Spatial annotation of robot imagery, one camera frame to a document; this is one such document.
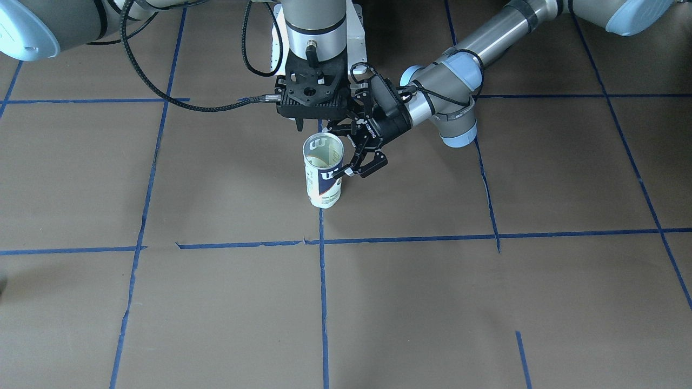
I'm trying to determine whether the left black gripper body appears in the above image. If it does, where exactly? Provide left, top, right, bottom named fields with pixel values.
left=363, top=103, right=412, bottom=145

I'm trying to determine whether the white tennis ball can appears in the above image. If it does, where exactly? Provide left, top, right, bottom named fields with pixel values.
left=302, top=131, right=344, bottom=209

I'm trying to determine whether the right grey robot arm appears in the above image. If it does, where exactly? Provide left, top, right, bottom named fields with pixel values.
left=1, top=1, right=352, bottom=62

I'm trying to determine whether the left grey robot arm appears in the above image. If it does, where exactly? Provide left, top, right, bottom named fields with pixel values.
left=327, top=1, right=673, bottom=179

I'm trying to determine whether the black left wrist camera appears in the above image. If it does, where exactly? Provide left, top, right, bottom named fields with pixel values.
left=368, top=75, right=404, bottom=112

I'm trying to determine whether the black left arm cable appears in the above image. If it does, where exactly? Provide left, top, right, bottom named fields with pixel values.
left=350, top=50, right=484, bottom=109

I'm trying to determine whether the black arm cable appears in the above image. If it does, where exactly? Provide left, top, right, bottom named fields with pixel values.
left=120, top=0, right=284, bottom=113
left=350, top=50, right=484, bottom=109

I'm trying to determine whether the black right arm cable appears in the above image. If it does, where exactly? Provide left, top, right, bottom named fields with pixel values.
left=120, top=0, right=284, bottom=113

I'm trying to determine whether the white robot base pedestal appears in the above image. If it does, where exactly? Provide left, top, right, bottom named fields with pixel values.
left=270, top=1, right=368, bottom=75

